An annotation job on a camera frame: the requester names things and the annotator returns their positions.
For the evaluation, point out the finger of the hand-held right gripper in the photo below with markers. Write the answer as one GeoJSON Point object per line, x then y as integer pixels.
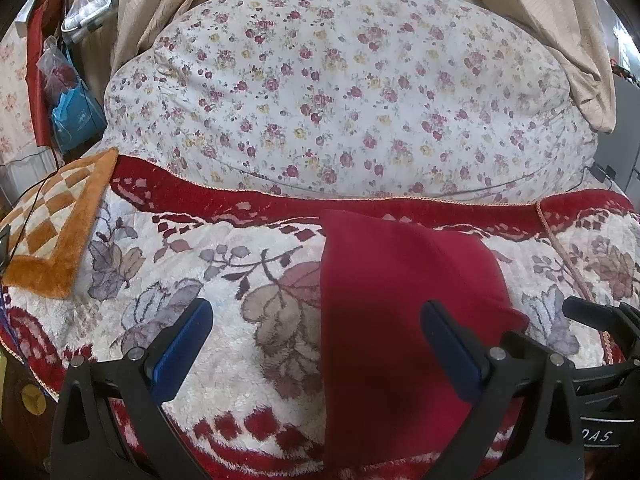
{"type": "Point", "coordinates": [610, 375]}
{"type": "Point", "coordinates": [595, 312]}

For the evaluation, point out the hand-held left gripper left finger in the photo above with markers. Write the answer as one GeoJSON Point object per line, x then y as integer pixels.
{"type": "Point", "coordinates": [182, 345]}

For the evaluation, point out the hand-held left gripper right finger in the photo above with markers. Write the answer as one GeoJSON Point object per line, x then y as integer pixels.
{"type": "Point", "coordinates": [450, 350]}

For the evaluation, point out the red garment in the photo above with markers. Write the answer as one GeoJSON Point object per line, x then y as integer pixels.
{"type": "Point", "coordinates": [390, 285]}

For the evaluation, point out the red and white plush blanket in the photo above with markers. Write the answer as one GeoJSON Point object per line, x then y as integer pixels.
{"type": "Point", "coordinates": [225, 360]}

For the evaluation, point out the black power adapter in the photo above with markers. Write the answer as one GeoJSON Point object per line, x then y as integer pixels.
{"type": "Point", "coordinates": [604, 172]}

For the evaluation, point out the orange checkered plush mat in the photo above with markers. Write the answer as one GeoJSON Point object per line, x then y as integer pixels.
{"type": "Point", "coordinates": [55, 230]}

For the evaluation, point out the brown wooden furniture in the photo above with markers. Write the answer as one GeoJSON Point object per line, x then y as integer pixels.
{"type": "Point", "coordinates": [25, 420]}

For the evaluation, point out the grey cabinet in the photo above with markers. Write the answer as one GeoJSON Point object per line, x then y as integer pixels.
{"type": "Point", "coordinates": [622, 135]}

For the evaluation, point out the blue bag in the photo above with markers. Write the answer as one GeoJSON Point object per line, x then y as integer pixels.
{"type": "Point", "coordinates": [75, 115]}

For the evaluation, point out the beige curtain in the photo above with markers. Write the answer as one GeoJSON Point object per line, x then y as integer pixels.
{"type": "Point", "coordinates": [160, 5]}
{"type": "Point", "coordinates": [560, 35]}

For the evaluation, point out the floral quilt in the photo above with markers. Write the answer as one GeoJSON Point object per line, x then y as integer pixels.
{"type": "Point", "coordinates": [325, 85]}

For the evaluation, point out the pale floral sheet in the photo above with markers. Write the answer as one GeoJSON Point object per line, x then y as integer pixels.
{"type": "Point", "coordinates": [15, 95]}

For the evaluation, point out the plastic bag with red contents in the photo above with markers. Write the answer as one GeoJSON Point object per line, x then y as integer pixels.
{"type": "Point", "coordinates": [57, 70]}

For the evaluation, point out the red hanging cloth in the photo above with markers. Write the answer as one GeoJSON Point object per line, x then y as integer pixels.
{"type": "Point", "coordinates": [37, 60]}

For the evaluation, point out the clear plastic bag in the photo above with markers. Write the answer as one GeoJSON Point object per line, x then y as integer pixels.
{"type": "Point", "coordinates": [87, 7]}

